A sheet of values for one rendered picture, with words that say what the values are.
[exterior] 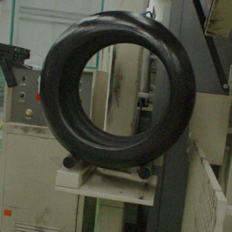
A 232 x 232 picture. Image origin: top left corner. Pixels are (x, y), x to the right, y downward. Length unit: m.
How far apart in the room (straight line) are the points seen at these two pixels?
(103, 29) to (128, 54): 0.40
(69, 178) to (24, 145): 0.86
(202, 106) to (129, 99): 0.33
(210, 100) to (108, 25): 0.57
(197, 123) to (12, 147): 1.14
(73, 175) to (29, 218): 0.98
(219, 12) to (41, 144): 1.26
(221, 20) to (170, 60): 0.31
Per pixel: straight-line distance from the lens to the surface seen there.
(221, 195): 0.77
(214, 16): 1.37
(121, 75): 1.59
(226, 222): 1.64
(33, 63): 1.38
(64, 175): 1.30
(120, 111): 1.59
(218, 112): 1.52
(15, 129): 2.14
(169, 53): 1.18
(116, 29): 1.20
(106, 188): 1.34
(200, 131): 1.52
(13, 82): 1.43
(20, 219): 2.26
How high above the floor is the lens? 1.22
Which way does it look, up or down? 6 degrees down
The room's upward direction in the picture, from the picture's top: 6 degrees clockwise
